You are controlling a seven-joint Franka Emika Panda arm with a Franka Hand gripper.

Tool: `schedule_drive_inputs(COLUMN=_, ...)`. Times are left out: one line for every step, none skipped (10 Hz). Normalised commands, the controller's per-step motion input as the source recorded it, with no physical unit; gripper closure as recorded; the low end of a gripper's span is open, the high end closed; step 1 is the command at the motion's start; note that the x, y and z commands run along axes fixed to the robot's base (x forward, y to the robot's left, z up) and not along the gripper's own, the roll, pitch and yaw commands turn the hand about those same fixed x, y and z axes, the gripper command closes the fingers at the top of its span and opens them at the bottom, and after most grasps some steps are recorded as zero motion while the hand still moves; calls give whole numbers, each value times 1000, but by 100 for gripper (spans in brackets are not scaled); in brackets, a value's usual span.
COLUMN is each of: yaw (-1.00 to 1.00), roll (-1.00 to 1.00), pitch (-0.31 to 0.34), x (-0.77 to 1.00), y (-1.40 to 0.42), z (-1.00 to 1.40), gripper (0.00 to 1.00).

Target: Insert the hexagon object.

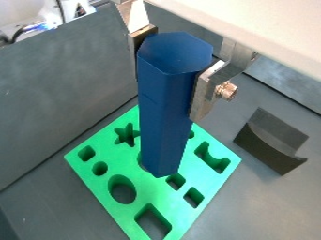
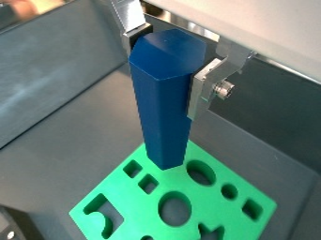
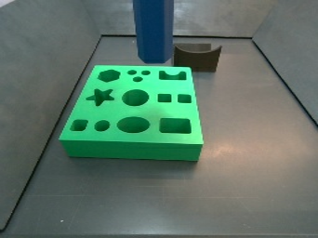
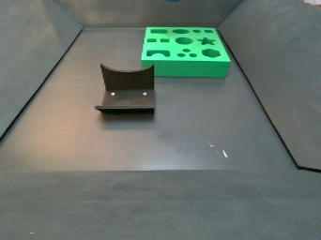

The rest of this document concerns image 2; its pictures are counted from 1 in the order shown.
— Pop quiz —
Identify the black fixture corner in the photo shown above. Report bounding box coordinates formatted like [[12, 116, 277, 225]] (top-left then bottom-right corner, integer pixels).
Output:
[[0, 204, 44, 240]]

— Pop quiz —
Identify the green shape sorter board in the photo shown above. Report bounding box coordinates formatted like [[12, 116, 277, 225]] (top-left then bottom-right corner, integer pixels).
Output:
[[69, 142, 277, 240]]

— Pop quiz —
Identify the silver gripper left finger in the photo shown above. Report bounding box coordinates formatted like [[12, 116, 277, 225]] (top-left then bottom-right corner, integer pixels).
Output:
[[109, 0, 152, 54]]

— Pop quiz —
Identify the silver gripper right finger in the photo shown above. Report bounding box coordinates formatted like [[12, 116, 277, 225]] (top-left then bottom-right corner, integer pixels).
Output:
[[187, 39, 254, 120]]

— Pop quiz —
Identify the blue hexagonal prism peg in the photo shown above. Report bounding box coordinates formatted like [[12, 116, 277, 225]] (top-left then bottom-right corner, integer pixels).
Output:
[[129, 29, 206, 170]]

